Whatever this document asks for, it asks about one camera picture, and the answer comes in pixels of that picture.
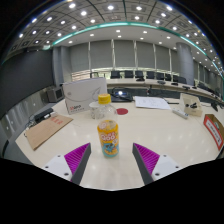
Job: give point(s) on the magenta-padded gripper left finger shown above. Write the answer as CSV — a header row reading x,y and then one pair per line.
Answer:
x,y
77,159

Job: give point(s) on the brown paper envelope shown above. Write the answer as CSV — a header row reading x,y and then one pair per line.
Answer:
x,y
45,131

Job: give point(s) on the grey box monitor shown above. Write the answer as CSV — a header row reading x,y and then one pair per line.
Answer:
x,y
55,94

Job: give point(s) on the yellow-capped orange drink bottle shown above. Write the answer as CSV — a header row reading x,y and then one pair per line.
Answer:
x,y
108,138

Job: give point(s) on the small open white box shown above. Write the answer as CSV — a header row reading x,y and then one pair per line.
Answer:
x,y
190,104

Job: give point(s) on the row of black office chairs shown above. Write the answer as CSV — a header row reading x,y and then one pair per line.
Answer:
x,y
139,74

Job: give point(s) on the black projector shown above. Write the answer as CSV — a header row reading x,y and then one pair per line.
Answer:
x,y
120,96

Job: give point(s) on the long curved conference desk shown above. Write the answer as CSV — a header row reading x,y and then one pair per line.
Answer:
x,y
150,86

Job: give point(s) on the red and white cardboard box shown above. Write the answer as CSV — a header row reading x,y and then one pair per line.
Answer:
x,y
213,130

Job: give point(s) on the black desk microphones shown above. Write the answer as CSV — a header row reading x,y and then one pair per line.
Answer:
x,y
140,79

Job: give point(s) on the white copy paper box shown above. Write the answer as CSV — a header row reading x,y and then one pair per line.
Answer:
x,y
81,95

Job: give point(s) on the small black remote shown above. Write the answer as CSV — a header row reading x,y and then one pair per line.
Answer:
x,y
214,106

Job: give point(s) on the long white remote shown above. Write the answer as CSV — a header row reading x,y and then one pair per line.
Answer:
x,y
180,113

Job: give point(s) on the white printed paper sheet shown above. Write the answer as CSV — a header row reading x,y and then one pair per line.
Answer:
x,y
151,102

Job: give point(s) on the flat black device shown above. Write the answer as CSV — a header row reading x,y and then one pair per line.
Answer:
x,y
43,115

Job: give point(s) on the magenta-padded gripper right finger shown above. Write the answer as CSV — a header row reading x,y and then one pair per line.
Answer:
x,y
146,159

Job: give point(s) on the round ceiling lights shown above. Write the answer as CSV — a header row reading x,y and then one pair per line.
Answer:
x,y
110,7

